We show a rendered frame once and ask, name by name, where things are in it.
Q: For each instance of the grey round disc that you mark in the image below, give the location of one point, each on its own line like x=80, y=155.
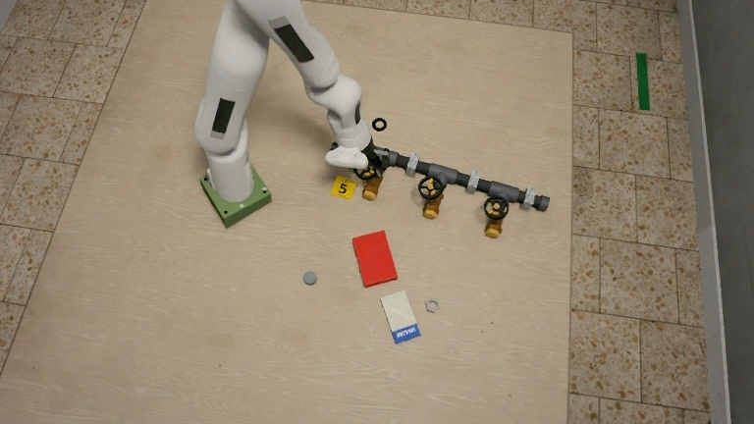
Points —
x=310, y=278

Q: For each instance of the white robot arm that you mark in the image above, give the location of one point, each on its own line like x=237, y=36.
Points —
x=237, y=60

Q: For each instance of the grey pipe manifold with three valves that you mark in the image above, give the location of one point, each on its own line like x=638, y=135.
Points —
x=441, y=176

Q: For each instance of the small grey hex nut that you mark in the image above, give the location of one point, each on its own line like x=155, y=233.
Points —
x=430, y=300

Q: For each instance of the red flat rectangular block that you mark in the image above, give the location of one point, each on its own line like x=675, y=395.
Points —
x=375, y=259

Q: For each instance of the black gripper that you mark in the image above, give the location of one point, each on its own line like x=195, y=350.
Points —
x=373, y=155

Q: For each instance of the black rubber ring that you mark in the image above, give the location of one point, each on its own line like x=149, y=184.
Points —
x=377, y=120

